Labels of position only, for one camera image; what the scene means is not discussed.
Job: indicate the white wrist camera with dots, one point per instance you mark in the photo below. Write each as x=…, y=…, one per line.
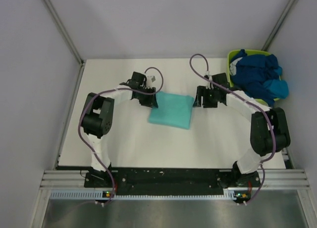
x=208, y=76
x=150, y=81

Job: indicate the teal t shirt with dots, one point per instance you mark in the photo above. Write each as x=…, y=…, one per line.
x=173, y=110

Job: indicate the green plastic bin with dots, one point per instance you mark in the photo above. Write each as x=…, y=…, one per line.
x=230, y=69

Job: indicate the left aluminium frame post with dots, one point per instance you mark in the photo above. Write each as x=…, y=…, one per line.
x=62, y=30

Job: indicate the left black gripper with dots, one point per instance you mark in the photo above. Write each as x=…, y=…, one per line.
x=150, y=102

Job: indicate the aluminium frame post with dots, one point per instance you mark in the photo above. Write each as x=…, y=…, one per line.
x=62, y=30
x=278, y=25

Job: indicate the dark blue t shirt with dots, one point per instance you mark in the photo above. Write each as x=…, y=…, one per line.
x=255, y=72

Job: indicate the right aluminium frame post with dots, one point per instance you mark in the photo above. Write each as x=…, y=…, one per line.
x=278, y=25

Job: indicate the grey slotted cable duct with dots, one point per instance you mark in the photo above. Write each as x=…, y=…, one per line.
x=104, y=196

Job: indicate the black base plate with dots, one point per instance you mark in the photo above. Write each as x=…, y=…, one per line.
x=167, y=181

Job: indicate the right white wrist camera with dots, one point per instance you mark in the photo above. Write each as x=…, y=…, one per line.
x=208, y=76

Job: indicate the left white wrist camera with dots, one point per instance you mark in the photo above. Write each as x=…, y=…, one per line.
x=150, y=81

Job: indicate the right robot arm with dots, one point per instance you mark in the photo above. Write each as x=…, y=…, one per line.
x=269, y=132

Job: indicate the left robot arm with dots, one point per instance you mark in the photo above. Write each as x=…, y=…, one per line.
x=97, y=115

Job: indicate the light blue t shirt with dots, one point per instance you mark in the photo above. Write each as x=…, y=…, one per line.
x=276, y=88

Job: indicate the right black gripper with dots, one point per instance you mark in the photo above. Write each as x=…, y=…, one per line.
x=201, y=91

